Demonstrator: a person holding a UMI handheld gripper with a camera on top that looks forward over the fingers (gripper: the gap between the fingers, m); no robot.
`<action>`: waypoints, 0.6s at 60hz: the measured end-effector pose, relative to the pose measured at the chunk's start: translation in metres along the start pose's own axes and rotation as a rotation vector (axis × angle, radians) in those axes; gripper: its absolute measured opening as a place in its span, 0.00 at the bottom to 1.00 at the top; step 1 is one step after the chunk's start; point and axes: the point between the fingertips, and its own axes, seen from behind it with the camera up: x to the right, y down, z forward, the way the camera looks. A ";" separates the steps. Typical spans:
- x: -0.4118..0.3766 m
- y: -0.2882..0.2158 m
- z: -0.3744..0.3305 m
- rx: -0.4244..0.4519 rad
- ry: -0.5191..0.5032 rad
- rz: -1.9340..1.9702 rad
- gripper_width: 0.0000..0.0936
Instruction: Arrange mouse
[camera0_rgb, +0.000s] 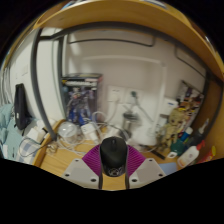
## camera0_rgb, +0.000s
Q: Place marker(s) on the dark bottle with white nozzle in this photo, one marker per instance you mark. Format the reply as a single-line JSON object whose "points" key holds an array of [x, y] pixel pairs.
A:
{"points": [[199, 135]]}

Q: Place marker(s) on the clear round lidded container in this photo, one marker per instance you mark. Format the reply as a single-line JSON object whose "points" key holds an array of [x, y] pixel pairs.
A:
{"points": [[67, 130]]}

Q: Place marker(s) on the tan tree creature figure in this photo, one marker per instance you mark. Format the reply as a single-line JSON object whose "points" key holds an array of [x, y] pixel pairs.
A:
{"points": [[173, 123]]}

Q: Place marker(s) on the white tissue pack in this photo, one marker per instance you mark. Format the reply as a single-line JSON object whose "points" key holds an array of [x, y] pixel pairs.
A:
{"points": [[35, 135]]}

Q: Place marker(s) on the grey cup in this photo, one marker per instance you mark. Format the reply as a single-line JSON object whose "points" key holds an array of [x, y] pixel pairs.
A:
{"points": [[130, 121]]}

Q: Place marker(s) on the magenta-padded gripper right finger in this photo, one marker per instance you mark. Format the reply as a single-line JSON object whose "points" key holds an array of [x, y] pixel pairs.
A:
{"points": [[137, 163]]}

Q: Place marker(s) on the black computer mouse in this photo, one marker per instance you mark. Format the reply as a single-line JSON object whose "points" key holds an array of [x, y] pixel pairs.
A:
{"points": [[114, 155]]}

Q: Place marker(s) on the red snack can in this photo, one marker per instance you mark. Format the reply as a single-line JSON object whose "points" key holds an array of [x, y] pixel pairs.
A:
{"points": [[210, 155]]}

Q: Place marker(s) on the white lotion pump bottle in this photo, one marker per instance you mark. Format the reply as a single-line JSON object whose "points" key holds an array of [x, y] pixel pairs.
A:
{"points": [[188, 156]]}

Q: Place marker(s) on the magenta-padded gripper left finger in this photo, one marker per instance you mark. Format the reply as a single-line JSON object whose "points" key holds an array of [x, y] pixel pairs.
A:
{"points": [[90, 163]]}

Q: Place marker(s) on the black bag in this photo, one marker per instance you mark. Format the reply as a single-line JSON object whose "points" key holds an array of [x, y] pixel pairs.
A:
{"points": [[21, 106]]}

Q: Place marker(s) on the striped bed sheet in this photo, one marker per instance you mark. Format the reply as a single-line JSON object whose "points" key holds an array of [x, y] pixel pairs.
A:
{"points": [[28, 150]]}

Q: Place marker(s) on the colourful figure box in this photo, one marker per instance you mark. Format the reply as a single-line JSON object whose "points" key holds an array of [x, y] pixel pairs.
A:
{"points": [[190, 96]]}

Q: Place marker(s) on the clear snack packet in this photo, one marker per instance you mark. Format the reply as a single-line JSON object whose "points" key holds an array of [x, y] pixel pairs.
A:
{"points": [[51, 148]]}

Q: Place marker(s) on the teal blanket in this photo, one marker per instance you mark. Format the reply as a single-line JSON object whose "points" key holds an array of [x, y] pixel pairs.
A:
{"points": [[6, 123]]}

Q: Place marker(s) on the white wall socket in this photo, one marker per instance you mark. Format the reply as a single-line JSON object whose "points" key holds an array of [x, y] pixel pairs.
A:
{"points": [[133, 96], [116, 94]]}

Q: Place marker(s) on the white box with blue print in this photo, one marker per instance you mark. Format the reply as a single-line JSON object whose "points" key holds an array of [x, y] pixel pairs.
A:
{"points": [[170, 106]]}

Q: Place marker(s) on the robot model kit box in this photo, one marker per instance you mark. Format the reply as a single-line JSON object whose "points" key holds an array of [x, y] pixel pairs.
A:
{"points": [[81, 100]]}

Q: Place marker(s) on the small white digital clock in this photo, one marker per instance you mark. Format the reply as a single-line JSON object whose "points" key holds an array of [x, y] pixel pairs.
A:
{"points": [[172, 155]]}

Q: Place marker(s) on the large white charger block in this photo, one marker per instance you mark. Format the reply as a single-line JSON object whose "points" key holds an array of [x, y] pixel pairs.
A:
{"points": [[89, 129]]}

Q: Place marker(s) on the green round lid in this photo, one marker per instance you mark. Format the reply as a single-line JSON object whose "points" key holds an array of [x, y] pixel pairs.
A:
{"points": [[178, 146]]}

